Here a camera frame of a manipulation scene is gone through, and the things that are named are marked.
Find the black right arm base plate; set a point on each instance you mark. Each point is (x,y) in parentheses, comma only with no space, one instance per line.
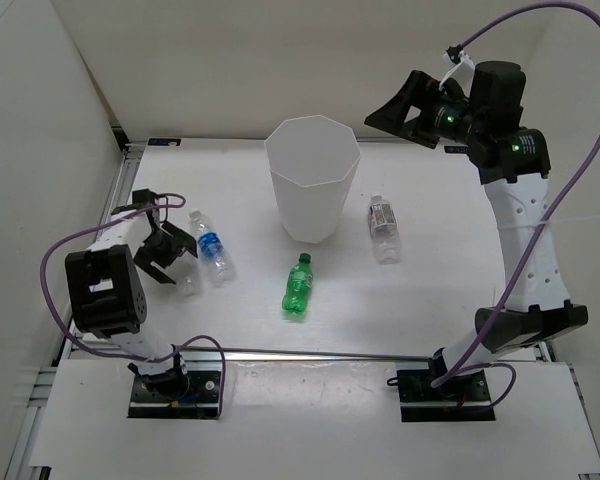
(464,399)

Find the white octagonal plastic bin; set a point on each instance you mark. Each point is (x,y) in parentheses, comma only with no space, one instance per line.
(312,162)

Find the white foam board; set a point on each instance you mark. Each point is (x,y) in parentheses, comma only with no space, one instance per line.
(299,421)

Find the white zip tie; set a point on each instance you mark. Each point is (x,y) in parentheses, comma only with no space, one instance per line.
(460,70)

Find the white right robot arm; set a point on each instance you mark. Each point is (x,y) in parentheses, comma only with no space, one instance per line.
(513,166)

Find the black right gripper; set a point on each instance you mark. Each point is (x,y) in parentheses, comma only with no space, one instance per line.
(418,90)

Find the clear unlabelled plastic bottle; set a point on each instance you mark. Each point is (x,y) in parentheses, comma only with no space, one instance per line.
(187,274)

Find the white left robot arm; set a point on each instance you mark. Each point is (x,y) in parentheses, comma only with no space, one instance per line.
(106,292)

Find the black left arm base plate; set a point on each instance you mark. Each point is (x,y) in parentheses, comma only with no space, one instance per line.
(192,393)

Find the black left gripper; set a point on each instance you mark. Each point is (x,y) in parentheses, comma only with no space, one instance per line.
(179,241)

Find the aluminium table edge rail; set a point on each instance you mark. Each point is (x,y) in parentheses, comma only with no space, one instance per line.
(525,355)

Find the clear bottle blue label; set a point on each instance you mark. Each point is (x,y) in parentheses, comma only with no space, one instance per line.
(218,263)

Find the green plastic soda bottle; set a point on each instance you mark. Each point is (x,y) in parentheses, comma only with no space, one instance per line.
(298,287)

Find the clear bottle white barcode label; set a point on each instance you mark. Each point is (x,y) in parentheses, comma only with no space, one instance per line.
(383,230)

